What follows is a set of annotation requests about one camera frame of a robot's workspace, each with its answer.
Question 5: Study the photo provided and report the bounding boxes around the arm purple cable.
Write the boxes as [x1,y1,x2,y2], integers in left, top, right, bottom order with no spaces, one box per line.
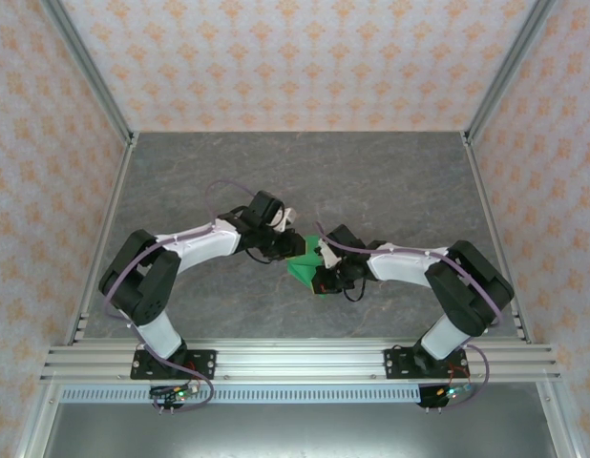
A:
[103,178,215,415]
[313,221,492,411]

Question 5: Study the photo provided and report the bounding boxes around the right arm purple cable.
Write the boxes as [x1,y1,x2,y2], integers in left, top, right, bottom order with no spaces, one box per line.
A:
[313,221,492,411]

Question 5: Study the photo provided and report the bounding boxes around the grey metal sheet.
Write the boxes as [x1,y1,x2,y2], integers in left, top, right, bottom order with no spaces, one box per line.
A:
[41,403,558,458]

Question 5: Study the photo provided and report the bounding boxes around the left aluminium side rail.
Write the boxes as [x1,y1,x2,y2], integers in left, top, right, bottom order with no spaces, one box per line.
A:
[63,135,139,347]

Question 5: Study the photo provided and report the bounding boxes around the green paper sheet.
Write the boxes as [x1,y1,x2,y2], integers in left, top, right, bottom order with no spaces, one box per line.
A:
[284,234,332,300]

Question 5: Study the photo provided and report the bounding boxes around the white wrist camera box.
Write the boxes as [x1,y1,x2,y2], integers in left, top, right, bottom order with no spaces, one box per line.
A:
[269,206,299,234]
[317,239,343,269]

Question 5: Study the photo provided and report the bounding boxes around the left small circuit board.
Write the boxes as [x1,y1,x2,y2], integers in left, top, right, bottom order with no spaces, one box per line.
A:
[149,384,200,402]

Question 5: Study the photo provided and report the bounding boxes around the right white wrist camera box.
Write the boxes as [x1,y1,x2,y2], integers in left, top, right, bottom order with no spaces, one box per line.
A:
[317,239,343,269]

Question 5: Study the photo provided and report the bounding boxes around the right aluminium side rail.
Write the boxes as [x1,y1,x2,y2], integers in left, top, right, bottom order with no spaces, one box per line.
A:
[461,135,535,345]

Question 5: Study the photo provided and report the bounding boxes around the right small circuit board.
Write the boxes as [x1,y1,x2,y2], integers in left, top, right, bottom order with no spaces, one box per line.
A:
[435,384,473,400]

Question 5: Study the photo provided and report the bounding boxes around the aluminium frame leg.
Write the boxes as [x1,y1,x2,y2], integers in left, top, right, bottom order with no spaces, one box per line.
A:
[536,381,585,458]
[12,381,62,458]

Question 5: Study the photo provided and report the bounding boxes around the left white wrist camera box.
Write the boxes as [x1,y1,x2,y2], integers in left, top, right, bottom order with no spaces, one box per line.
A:
[269,206,299,234]

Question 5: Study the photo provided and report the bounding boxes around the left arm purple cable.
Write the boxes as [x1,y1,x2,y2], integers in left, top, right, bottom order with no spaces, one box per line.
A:
[103,178,215,415]

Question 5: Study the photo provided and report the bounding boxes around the small circuit board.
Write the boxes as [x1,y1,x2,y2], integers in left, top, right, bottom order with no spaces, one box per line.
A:
[149,384,200,402]
[435,384,473,400]

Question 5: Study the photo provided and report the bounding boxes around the aluminium side rail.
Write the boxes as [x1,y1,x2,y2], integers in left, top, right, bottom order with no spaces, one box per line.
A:
[63,135,139,347]
[461,135,535,345]

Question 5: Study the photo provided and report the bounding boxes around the aluminium corner post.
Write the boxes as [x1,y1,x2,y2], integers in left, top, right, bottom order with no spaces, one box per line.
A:
[461,0,561,147]
[39,0,137,147]

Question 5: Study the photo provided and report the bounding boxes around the left aluminium frame leg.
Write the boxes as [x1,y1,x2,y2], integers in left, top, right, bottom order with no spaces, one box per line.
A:
[12,381,62,458]

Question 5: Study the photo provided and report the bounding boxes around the aluminium cross beam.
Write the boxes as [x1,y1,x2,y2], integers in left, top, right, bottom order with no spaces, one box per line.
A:
[39,339,562,383]

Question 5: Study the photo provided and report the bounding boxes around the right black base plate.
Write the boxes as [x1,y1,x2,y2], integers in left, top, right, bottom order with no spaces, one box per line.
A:
[384,347,470,382]

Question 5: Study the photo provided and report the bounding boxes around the left aluminium corner post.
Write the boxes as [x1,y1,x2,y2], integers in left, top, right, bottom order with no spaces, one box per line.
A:
[39,0,137,147]

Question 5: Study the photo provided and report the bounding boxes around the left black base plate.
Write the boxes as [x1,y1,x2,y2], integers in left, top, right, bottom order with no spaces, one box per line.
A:
[130,349,218,382]

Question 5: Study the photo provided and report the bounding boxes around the right aluminium frame leg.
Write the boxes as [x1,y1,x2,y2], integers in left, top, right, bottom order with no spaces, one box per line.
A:
[536,381,585,458]

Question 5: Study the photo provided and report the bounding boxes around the right aluminium corner post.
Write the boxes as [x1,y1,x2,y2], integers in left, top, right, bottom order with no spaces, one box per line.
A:
[461,0,561,147]

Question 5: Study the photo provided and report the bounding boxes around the grey slotted cable duct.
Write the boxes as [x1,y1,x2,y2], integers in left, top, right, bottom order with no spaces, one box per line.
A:
[59,385,423,405]

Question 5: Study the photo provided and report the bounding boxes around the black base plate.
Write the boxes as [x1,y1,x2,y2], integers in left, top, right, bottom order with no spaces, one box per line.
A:
[384,347,470,382]
[130,349,218,382]

